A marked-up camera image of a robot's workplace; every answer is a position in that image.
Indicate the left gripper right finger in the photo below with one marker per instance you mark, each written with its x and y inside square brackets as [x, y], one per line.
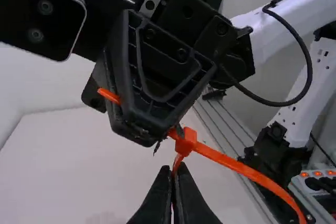
[189, 200]

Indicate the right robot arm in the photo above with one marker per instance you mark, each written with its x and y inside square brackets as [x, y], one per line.
[288, 11]

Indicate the silver rails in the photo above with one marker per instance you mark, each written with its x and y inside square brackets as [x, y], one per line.
[225, 127]

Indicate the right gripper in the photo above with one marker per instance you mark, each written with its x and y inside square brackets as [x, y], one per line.
[183, 11]

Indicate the grey power strip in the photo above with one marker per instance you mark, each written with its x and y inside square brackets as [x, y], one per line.
[298, 182]

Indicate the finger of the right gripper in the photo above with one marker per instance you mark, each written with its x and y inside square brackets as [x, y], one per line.
[124, 77]
[118, 124]

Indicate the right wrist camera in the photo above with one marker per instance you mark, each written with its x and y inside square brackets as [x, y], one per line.
[39, 16]

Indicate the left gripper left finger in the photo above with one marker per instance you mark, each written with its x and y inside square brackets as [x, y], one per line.
[157, 200]

